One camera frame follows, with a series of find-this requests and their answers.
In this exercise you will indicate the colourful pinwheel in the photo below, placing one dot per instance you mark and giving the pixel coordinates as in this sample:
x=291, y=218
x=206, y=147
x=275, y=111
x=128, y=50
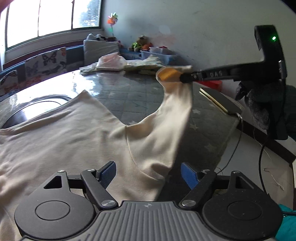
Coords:
x=112, y=20

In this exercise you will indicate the blue sofa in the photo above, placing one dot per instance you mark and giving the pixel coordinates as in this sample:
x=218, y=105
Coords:
x=75, y=59

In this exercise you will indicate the pink plastic package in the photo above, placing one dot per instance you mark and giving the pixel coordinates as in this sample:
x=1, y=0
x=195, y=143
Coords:
x=111, y=62

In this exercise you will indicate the red box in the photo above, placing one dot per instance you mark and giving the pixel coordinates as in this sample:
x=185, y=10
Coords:
x=213, y=84

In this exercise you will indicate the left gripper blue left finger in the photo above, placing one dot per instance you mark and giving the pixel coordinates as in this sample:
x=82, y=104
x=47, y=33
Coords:
x=95, y=184

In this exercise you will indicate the panda plush toy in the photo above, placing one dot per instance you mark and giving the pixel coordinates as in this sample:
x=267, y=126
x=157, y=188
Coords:
x=97, y=37

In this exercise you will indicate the clear blue storage box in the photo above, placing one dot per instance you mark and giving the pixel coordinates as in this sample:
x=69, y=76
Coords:
x=165, y=55

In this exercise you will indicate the teddy bear in vest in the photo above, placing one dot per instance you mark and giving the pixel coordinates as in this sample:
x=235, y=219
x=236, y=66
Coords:
x=141, y=44

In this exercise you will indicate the grey pillow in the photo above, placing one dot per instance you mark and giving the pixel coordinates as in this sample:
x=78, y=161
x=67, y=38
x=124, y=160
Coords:
x=94, y=49

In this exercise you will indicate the cream long-sleeve shirt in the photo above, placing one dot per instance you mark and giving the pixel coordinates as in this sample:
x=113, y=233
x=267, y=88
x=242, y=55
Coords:
x=92, y=138

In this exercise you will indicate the smartphone with gold edge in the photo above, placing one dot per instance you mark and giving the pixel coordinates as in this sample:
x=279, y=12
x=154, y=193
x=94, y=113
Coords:
x=221, y=100

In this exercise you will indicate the right butterfly cushion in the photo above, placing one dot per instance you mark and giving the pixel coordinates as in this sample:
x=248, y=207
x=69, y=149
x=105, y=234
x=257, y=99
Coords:
x=46, y=65

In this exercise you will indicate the white crumpled cloth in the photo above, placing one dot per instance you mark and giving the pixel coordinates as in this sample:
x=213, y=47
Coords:
x=88, y=69

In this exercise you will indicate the butterfly cushion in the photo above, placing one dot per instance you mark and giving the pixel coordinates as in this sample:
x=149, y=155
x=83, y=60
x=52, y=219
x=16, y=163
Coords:
x=46, y=65
x=9, y=83

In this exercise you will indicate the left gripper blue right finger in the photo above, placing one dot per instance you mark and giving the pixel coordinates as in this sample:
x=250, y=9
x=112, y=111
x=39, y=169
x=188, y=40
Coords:
x=201, y=184

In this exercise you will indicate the yellow patterned folded garment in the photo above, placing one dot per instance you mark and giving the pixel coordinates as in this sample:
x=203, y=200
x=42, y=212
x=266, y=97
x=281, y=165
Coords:
x=148, y=66

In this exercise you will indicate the window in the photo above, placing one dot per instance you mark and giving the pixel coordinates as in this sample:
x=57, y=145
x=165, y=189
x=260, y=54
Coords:
x=29, y=20

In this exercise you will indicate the grey quilted star tablecloth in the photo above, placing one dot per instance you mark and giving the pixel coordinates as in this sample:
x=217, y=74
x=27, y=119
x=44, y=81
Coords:
x=161, y=111

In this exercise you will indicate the left butterfly cushion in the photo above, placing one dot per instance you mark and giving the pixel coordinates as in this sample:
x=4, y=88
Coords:
x=9, y=83

